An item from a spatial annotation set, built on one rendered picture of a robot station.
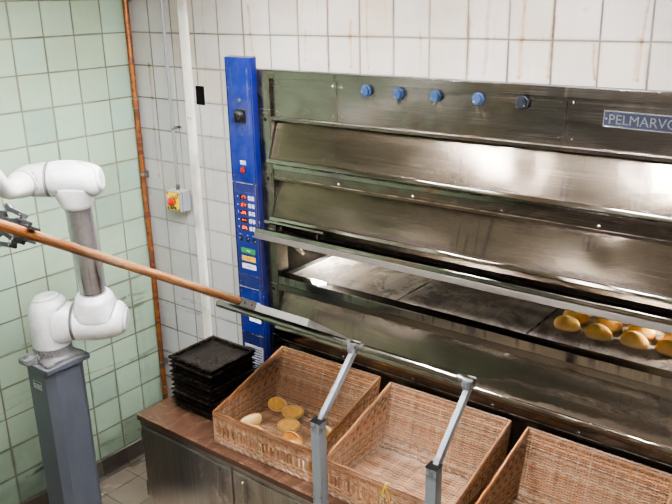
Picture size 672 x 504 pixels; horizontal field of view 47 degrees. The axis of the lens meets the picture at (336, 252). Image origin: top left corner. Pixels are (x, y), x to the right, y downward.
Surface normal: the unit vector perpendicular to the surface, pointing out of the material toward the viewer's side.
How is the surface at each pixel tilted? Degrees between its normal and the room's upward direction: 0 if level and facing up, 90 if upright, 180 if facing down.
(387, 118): 90
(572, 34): 90
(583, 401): 70
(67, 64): 90
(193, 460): 90
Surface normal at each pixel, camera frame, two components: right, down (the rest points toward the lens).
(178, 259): -0.61, 0.26
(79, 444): 0.80, 0.18
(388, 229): -0.58, -0.07
